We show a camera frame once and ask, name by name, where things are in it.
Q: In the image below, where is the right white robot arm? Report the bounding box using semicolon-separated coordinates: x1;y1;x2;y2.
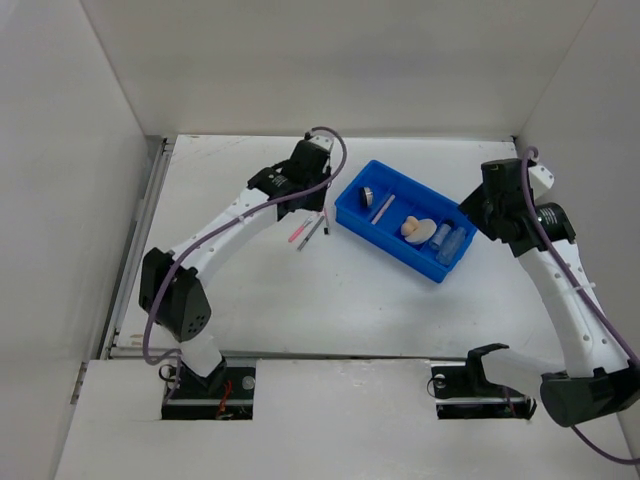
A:
459;158;639;427

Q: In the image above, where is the checkered eyeliner pen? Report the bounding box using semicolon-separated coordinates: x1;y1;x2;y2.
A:
296;216;325;251

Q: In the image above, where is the black round powder jar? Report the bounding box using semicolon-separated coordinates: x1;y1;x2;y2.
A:
358;186;374;209

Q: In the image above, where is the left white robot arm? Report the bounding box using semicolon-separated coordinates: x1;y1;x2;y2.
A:
138;129;336;397

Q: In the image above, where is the pink eyebrow comb brush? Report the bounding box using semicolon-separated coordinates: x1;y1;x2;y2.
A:
323;209;331;235

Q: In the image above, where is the clear plastic bottle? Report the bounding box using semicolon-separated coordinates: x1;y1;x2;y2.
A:
436;227;466;266

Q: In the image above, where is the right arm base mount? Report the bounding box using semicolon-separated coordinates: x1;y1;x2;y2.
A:
426;343;537;421

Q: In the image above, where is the pink makeup brush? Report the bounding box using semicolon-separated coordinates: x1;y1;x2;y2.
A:
288;216;314;243

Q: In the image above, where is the white round powder puff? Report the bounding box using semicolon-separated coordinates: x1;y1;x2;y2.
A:
405;218;438;245

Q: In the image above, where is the small black-capped clear bottle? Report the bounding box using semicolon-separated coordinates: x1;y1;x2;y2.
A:
428;219;455;251

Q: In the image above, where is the blue plastic organizer tray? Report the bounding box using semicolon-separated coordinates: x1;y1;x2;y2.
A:
335;160;477;283

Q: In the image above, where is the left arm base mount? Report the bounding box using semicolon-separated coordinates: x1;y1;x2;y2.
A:
158;358;257;421

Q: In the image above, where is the beige concealer stick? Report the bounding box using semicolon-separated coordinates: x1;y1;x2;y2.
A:
371;194;396;225

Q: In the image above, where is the aluminium side rail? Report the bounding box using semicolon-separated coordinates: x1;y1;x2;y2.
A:
91;135;177;360

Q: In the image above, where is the orange makeup sponge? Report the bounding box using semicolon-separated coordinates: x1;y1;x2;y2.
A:
400;216;420;237

